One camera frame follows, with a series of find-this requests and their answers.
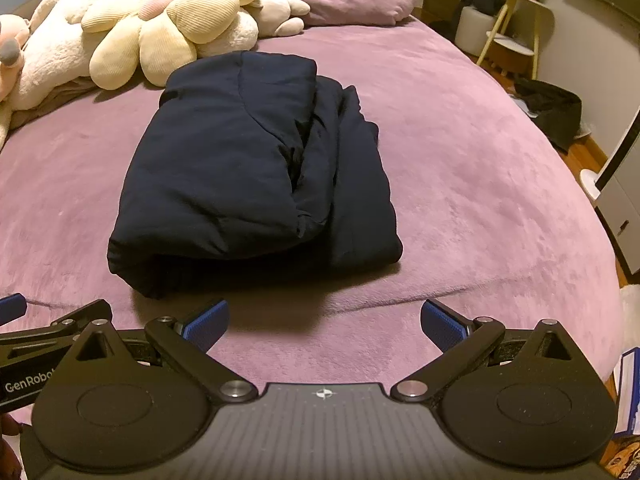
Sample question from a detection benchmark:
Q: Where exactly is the navy blue jacket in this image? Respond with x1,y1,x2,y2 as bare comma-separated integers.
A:
107,52,402,298

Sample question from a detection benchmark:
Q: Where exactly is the blue white box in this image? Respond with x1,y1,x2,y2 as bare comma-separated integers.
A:
613,347,640,437

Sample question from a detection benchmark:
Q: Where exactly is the white cabinet at right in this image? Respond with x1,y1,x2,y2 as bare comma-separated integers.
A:
579,114,640,278

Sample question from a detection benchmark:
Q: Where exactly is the black bag on floor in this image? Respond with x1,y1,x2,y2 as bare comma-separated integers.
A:
514,78,582,153

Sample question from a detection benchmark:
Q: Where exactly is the white fluffy plush toy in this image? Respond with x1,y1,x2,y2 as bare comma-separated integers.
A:
9,0,310,110

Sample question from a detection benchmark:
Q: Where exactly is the cream flower plush pillow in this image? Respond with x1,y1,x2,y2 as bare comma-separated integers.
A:
80,0,259,90

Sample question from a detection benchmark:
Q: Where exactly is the white round stool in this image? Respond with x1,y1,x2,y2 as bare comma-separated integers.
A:
454,6,496,56

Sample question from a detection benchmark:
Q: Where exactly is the yellow wooden side table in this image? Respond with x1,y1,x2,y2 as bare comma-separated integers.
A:
475,0,553,79

